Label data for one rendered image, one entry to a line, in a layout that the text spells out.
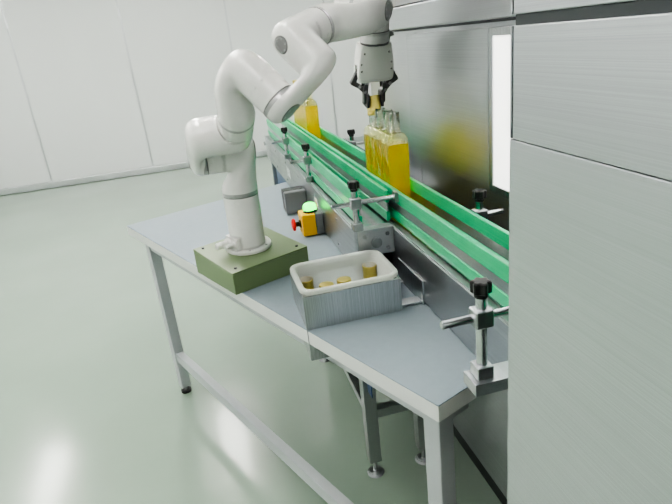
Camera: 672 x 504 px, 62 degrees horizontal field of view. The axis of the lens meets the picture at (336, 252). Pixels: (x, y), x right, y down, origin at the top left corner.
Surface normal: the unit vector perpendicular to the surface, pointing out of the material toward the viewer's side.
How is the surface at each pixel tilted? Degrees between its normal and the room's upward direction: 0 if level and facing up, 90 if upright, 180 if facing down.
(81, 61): 90
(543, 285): 90
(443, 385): 0
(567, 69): 90
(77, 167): 90
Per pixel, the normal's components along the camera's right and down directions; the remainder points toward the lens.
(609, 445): -0.96, 0.18
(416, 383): -0.11, -0.93
